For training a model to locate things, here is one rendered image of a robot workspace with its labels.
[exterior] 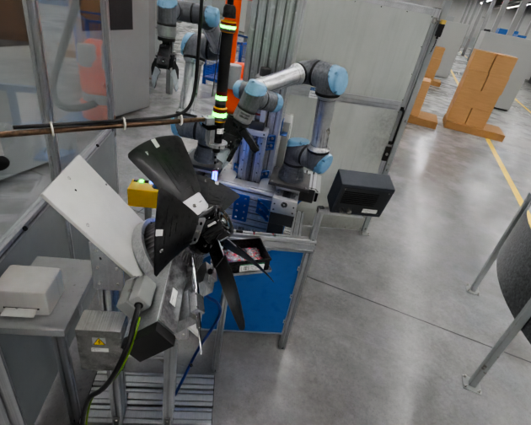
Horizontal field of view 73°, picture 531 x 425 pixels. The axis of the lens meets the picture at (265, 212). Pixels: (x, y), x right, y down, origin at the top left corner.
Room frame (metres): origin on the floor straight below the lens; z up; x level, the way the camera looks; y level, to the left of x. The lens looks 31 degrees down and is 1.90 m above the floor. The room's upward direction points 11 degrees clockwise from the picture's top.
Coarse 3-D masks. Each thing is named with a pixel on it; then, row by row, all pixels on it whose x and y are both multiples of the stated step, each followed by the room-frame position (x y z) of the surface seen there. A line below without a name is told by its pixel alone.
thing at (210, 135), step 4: (204, 116) 1.07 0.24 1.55; (208, 120) 1.07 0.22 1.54; (212, 120) 1.08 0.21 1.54; (204, 124) 1.08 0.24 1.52; (208, 124) 1.07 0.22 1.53; (212, 124) 1.08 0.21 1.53; (208, 128) 1.06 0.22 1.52; (212, 128) 1.07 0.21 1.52; (216, 128) 1.08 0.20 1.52; (208, 132) 1.08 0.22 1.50; (212, 132) 1.08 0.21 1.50; (208, 136) 1.08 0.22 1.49; (212, 136) 1.08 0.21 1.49; (208, 140) 1.08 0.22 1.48; (212, 140) 1.08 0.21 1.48; (224, 140) 1.13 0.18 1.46; (208, 144) 1.08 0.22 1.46; (212, 144) 1.08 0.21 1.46; (216, 144) 1.08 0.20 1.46; (220, 144) 1.09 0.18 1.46; (224, 144) 1.10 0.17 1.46; (216, 148) 1.08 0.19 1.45; (220, 148) 1.08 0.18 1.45
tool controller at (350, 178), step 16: (336, 176) 1.58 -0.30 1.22; (352, 176) 1.56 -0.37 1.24; (368, 176) 1.58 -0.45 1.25; (384, 176) 1.61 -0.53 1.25; (336, 192) 1.52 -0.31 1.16; (352, 192) 1.50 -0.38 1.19; (368, 192) 1.51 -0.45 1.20; (384, 192) 1.52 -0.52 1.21; (336, 208) 1.53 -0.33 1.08; (352, 208) 1.54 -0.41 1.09; (368, 208) 1.55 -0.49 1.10
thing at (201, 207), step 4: (192, 196) 1.05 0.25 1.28; (196, 196) 1.06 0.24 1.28; (200, 196) 1.06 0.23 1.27; (188, 200) 1.03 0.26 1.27; (192, 200) 1.04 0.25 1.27; (196, 200) 1.05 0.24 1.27; (200, 200) 1.05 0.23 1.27; (204, 200) 1.06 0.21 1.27; (188, 204) 1.03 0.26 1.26; (192, 204) 1.03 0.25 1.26; (196, 204) 1.04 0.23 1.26; (200, 204) 1.04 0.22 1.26; (204, 204) 1.05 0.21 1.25; (192, 208) 1.02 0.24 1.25; (196, 208) 1.03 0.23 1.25; (200, 208) 1.03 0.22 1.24; (204, 208) 1.04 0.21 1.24; (196, 212) 1.02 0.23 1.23; (200, 212) 1.03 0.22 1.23
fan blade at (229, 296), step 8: (224, 256) 0.90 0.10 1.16; (224, 264) 0.90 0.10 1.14; (224, 272) 0.89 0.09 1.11; (232, 272) 0.84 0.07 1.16; (224, 280) 0.89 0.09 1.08; (232, 280) 0.83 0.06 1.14; (224, 288) 0.88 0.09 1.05; (232, 288) 0.84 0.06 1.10; (232, 296) 0.84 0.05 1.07; (232, 304) 0.84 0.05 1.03; (240, 304) 0.73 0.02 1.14; (232, 312) 0.84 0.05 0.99; (240, 312) 0.76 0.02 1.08; (240, 320) 0.78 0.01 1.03; (240, 328) 0.80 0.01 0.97
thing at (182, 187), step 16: (144, 144) 1.07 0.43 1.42; (160, 144) 1.11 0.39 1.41; (176, 144) 1.16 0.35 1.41; (144, 160) 1.04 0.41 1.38; (160, 160) 1.07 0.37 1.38; (176, 160) 1.10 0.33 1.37; (160, 176) 1.03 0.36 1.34; (176, 176) 1.06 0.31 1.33; (192, 176) 1.10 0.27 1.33; (176, 192) 1.03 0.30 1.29; (192, 192) 1.05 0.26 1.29
